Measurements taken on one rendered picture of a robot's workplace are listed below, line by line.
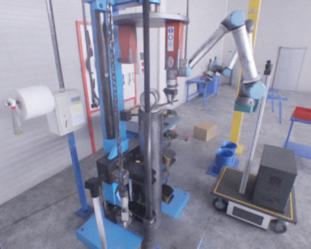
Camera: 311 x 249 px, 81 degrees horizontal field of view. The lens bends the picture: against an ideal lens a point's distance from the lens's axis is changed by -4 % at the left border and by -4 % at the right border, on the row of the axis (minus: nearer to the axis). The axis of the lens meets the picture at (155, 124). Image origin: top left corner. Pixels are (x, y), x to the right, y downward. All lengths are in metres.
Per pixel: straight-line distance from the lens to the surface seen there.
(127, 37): 1.56
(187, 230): 2.32
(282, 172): 2.30
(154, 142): 1.61
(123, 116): 1.87
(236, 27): 1.75
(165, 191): 2.16
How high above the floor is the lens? 1.95
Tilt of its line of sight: 22 degrees down
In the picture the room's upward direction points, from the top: straight up
